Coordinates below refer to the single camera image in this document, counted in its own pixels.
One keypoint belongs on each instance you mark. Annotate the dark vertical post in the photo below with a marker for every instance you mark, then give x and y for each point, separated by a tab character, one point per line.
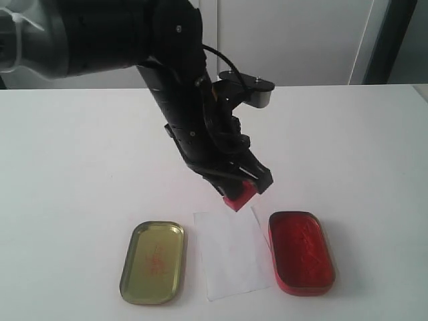
394	45

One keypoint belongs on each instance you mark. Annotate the red ink pad tin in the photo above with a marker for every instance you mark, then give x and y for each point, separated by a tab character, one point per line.
300	254

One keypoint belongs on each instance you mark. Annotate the gold metal tin lid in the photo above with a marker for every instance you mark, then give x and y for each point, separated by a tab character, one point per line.
154	261

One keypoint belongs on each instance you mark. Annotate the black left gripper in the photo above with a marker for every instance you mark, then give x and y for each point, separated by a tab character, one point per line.
206	133

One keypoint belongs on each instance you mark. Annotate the red rubber stamp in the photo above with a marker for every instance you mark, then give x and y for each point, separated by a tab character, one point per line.
247	194

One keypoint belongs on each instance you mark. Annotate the white paper sheet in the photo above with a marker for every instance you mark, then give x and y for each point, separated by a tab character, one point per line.
234	252

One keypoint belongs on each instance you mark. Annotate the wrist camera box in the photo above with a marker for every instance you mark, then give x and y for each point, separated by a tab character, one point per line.
256	92

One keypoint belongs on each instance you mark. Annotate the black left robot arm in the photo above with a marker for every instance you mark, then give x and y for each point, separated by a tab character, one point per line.
164	41

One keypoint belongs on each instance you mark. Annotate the white zip tie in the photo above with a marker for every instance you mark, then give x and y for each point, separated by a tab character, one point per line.
13	27

